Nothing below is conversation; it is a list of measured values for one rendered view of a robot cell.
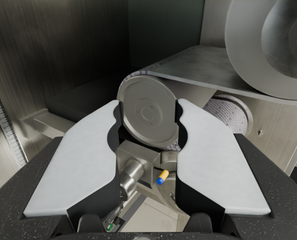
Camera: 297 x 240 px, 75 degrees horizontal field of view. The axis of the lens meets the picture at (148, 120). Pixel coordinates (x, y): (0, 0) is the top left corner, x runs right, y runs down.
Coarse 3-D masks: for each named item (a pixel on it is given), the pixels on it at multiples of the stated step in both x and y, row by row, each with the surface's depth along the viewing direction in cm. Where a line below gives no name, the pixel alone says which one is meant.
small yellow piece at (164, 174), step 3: (156, 168) 29; (159, 168) 29; (165, 171) 27; (162, 174) 26; (165, 174) 26; (159, 177) 26; (162, 177) 26; (165, 177) 26; (156, 180) 26; (159, 180) 26; (162, 180) 26; (159, 183) 26
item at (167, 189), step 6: (168, 174) 31; (174, 174) 30; (168, 180) 30; (174, 180) 30; (162, 186) 32; (168, 186) 31; (174, 186) 30; (162, 192) 32; (168, 192) 32; (174, 192) 31; (168, 198) 32; (174, 198) 32; (168, 204) 33; (174, 204) 32; (180, 210) 32
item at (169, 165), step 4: (168, 160) 31; (172, 160) 30; (176, 160) 30; (160, 164) 32; (164, 164) 32; (168, 164) 31; (172, 164) 31; (176, 164) 30; (164, 168) 32; (168, 168) 32; (172, 168) 31; (160, 172) 33; (156, 184) 35
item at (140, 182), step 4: (132, 140) 53; (136, 140) 53; (140, 144) 52; (144, 144) 52; (148, 148) 50; (152, 148) 50; (156, 148) 50; (140, 180) 41; (140, 184) 40; (144, 184) 40; (148, 184) 40; (148, 188) 40
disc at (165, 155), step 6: (168, 150) 30; (174, 150) 30; (162, 156) 31; (168, 156) 31; (174, 156) 30; (156, 186) 36; (156, 192) 37; (162, 198) 36; (174, 210) 36; (186, 216) 35
